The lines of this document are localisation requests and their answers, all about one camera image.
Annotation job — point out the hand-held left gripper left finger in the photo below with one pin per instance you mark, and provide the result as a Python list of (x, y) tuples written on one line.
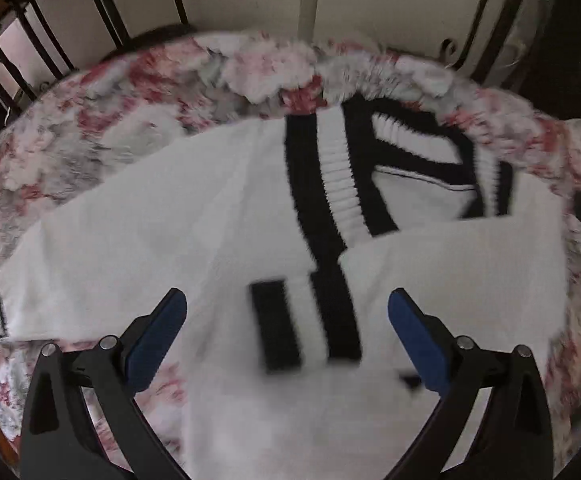
[(158, 340)]

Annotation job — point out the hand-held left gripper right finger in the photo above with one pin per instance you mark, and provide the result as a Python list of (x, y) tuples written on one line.
[(415, 340)]

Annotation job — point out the floral plush blanket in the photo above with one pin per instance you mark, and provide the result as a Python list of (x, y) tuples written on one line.
[(120, 100)]

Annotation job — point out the white sweater with black stripes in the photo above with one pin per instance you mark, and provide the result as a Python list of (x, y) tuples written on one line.
[(145, 235)]

